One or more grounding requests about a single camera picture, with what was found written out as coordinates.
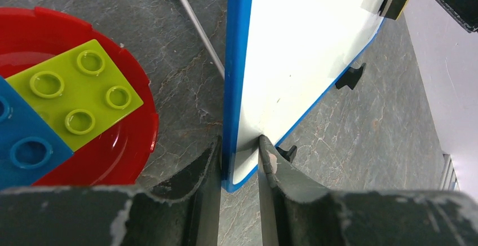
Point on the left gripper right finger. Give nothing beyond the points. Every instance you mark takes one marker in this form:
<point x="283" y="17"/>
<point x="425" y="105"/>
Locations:
<point x="296" y="210"/>

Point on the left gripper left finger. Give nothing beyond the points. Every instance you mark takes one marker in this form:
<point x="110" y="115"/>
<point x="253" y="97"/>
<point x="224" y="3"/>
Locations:
<point x="182" y="210"/>

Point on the blue framed whiteboard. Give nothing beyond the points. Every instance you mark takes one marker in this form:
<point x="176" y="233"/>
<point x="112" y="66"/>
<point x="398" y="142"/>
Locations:
<point x="281" y="56"/>

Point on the white red toy block stack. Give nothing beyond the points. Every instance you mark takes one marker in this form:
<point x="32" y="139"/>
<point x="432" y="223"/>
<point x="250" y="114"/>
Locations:
<point x="92" y="92"/>

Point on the black microphone stand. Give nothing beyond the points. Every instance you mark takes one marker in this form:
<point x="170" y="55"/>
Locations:
<point x="203" y="36"/>

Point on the white cable duct rail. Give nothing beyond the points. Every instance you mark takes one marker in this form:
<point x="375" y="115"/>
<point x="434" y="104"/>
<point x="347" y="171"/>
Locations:
<point x="448" y="179"/>

